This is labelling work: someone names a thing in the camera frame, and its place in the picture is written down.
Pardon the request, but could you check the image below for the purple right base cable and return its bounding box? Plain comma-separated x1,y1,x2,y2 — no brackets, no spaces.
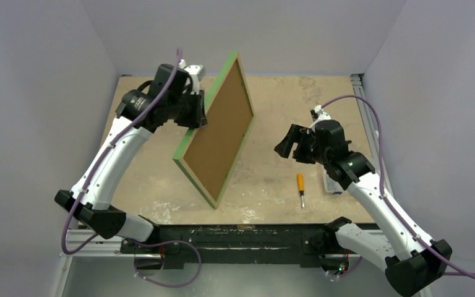
325,254,363,280

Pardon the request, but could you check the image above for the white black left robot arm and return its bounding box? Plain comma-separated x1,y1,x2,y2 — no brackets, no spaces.
54,61,207,253

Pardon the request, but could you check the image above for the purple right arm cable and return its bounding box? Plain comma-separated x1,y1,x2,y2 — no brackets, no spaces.
321,94,475,285

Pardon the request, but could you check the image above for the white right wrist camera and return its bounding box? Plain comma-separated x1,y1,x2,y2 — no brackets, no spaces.
310,105,332,132

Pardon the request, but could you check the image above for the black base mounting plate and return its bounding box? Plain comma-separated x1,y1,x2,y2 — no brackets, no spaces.
120,223,355,274

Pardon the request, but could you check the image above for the yellow handled screwdriver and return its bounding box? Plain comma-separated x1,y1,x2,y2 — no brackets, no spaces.
296,173,306,208

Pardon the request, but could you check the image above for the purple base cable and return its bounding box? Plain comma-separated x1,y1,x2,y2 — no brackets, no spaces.
133,240,202,288
325,254,363,280

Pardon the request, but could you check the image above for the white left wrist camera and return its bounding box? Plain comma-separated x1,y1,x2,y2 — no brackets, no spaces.
179,59,206,94

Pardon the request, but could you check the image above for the green wooden picture frame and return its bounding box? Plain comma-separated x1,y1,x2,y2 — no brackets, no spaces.
173,51,255,209

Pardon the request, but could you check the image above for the clear plastic box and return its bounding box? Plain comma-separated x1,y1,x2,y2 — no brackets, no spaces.
322,168,343,195

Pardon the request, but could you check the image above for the aluminium front rail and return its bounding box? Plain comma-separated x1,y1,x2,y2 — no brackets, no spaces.
59,228,422,259

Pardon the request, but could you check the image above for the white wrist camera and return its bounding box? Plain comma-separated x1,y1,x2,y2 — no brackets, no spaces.
179,59,206,94
310,105,332,132

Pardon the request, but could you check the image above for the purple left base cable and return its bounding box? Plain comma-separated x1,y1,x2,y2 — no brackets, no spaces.
133,240,202,288

